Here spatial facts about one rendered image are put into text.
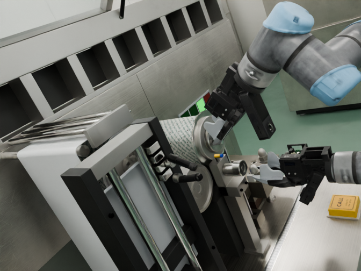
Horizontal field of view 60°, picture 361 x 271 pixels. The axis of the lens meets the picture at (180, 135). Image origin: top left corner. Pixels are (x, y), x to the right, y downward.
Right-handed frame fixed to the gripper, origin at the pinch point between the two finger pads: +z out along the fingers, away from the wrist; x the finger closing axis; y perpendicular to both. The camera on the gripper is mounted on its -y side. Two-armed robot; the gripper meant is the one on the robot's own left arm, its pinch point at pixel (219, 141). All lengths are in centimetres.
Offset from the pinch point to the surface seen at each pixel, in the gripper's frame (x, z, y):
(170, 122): -1.3, 7.1, 14.4
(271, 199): -18.9, 24.4, -23.8
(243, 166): 1.3, 0.6, -8.3
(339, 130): -231, 110, -71
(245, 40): -452, 198, 98
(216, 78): -63, 29, 23
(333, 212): -14.6, 8.5, -36.8
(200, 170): 6.3, 6.0, -0.6
